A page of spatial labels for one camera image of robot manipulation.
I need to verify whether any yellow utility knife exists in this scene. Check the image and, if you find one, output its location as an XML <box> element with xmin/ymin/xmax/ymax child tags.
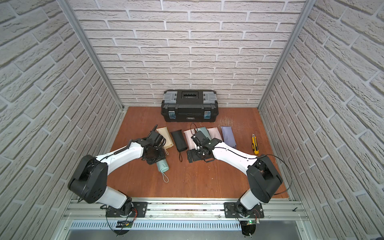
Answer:
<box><xmin>252</xmin><ymin>134</ymin><xmax>259</xmax><ymax>156</ymax></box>

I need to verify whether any mint green sleeved umbrella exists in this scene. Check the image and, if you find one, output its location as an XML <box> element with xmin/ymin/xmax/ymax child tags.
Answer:
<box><xmin>198</xmin><ymin>127</ymin><xmax>212</xmax><ymax>140</ymax></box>

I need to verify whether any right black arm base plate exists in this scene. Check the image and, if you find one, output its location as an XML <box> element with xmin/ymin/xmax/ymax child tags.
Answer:
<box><xmin>224</xmin><ymin>202</ymin><xmax>265</xmax><ymax>220</ymax></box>

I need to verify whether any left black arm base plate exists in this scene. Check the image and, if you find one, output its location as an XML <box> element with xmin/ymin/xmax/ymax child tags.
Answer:
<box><xmin>106</xmin><ymin>202</ymin><xmax>148</xmax><ymax>218</ymax></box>

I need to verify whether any black sleeved umbrella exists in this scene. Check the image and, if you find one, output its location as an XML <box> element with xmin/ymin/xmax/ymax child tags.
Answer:
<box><xmin>171</xmin><ymin>130</ymin><xmax>188</xmax><ymax>162</ymax></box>

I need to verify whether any light pink sleeved umbrella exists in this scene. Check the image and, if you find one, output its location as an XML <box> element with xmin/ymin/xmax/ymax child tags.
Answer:
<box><xmin>207</xmin><ymin>127</ymin><xmax>223</xmax><ymax>141</ymax></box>

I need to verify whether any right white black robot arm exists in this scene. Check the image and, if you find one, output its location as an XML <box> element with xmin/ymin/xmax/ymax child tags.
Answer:
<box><xmin>187</xmin><ymin>135</ymin><xmax>283</xmax><ymax>218</ymax></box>

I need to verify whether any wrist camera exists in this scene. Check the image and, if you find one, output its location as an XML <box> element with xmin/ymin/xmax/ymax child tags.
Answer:
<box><xmin>147</xmin><ymin>125</ymin><xmax>166</xmax><ymax>149</ymax></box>
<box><xmin>191</xmin><ymin>131</ymin><xmax>211</xmax><ymax>148</ymax></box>

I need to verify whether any cream sleeved umbrella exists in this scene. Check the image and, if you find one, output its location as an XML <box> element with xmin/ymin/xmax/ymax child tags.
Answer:
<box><xmin>157</xmin><ymin>127</ymin><xmax>174</xmax><ymax>155</ymax></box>

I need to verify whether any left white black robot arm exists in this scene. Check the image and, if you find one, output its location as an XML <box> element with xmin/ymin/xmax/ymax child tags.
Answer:
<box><xmin>68</xmin><ymin>135</ymin><xmax>166</xmax><ymax>217</ymax></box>

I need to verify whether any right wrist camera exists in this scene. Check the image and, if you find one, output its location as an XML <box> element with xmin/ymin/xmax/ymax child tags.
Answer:
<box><xmin>191</xmin><ymin>131</ymin><xmax>211</xmax><ymax>148</ymax></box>

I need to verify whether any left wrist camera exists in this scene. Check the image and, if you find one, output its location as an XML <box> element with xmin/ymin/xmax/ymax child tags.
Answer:
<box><xmin>147</xmin><ymin>125</ymin><xmax>166</xmax><ymax>149</ymax></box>

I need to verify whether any black plastic toolbox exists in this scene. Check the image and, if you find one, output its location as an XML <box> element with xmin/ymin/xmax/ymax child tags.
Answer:
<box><xmin>161</xmin><ymin>90</ymin><xmax>219</xmax><ymax>123</ymax></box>

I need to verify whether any aluminium mounting rail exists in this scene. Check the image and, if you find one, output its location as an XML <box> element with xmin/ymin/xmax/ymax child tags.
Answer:
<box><xmin>61</xmin><ymin>198</ymin><xmax>309</xmax><ymax>231</ymax></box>

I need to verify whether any lavender sleeved umbrella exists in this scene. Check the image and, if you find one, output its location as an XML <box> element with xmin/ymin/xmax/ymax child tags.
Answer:
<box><xmin>221</xmin><ymin>126</ymin><xmax>237</xmax><ymax>149</ymax></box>

